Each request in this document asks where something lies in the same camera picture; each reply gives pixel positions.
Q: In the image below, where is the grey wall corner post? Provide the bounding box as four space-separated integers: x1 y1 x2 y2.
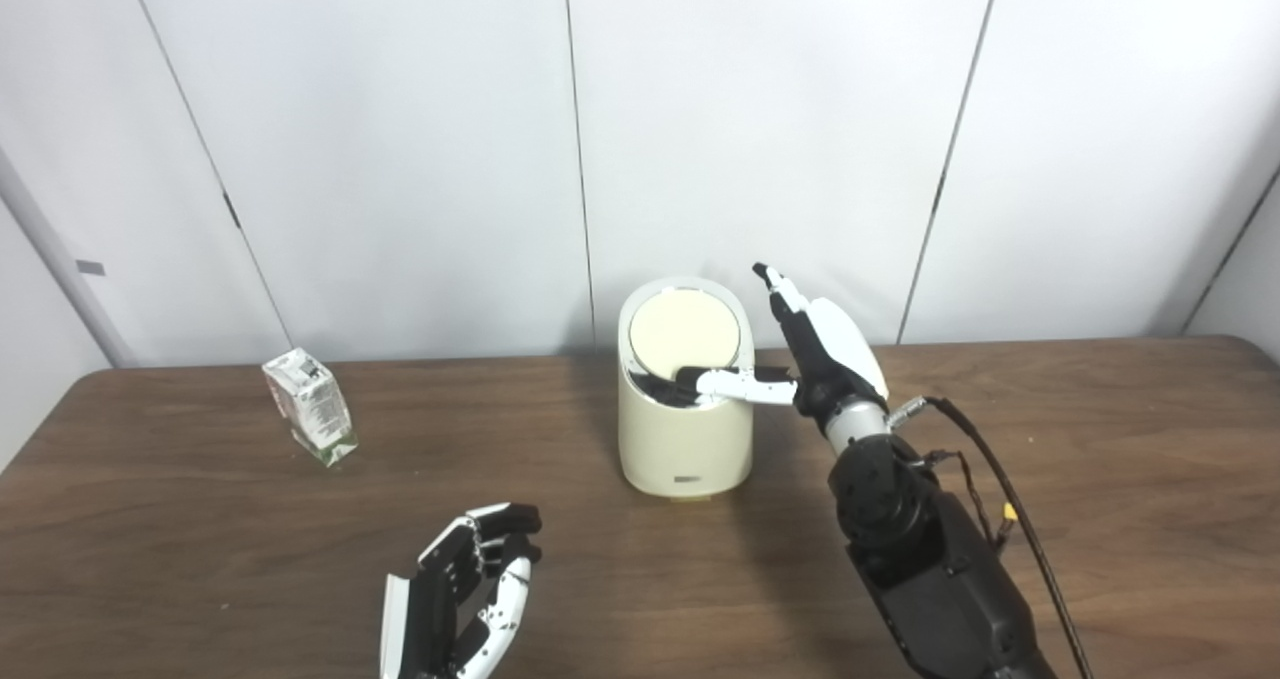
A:
0 144 136 368

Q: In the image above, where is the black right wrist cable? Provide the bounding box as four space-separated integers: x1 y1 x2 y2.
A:
888 395 1096 679

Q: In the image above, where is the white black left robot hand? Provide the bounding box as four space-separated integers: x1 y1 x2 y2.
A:
379 502 544 679

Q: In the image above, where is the cream-colored desktop trash bin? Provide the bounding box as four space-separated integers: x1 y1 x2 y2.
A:
617 277 755 501

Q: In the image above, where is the round cream bin lid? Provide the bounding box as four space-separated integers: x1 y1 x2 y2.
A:
628 288 742 378

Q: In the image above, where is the thin wire with yellow connector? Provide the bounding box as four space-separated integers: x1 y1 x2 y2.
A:
925 447 1021 552

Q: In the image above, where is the small white milk carton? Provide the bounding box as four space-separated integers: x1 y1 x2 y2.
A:
261 348 359 468

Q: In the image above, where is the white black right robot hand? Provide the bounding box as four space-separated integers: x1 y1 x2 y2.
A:
678 263 891 425

